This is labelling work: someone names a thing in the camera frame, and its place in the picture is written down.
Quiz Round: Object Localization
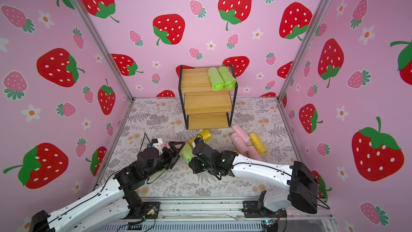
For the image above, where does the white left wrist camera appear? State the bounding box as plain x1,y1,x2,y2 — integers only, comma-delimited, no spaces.
150,138,163,154

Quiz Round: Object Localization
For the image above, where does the pink roll middle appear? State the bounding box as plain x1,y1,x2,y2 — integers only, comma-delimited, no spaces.
230,133,248,155

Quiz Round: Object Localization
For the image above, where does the yellow roll right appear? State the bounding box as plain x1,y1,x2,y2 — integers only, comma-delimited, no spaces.
250,133,267,155

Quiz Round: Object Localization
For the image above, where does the pink roll lower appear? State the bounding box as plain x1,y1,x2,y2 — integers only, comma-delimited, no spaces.
247,146,263,162

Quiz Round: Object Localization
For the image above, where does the yellow roll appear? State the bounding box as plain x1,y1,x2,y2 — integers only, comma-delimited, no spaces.
250,133,267,155
189,130,212,147

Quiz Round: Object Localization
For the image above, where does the pink roll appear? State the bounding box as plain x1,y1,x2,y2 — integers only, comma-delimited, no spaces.
231,124,251,145
230,133,248,155
247,146,263,162

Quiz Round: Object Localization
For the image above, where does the yellow roll centre top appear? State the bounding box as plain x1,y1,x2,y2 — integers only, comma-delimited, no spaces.
189,130,212,147

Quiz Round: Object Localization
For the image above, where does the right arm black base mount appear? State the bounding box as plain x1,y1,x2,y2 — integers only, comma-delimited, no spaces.
241,190,287,219

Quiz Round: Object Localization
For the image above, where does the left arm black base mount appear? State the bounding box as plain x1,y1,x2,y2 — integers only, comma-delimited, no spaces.
123,192,161,224

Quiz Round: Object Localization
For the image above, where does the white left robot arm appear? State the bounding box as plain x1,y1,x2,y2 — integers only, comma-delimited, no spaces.
30,142,185,232

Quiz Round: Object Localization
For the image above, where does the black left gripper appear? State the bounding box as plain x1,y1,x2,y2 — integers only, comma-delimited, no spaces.
143,141,184,181

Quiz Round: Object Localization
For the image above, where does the wooden three-tier black-frame shelf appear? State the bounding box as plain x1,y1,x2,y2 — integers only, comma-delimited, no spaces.
177,65,238,130

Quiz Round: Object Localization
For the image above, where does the aluminium front rail frame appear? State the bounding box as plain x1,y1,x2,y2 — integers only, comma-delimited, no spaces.
80,196,339,232

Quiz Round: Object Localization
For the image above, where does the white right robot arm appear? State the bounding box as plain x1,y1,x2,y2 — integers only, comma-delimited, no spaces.
188,142,319,214

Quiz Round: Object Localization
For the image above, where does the green roll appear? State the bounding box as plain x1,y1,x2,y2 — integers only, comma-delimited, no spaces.
218,66,237,90
208,67,225,91
180,143,195,163

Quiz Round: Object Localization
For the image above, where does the pink roll upper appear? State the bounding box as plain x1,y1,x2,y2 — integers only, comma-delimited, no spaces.
231,124,251,145

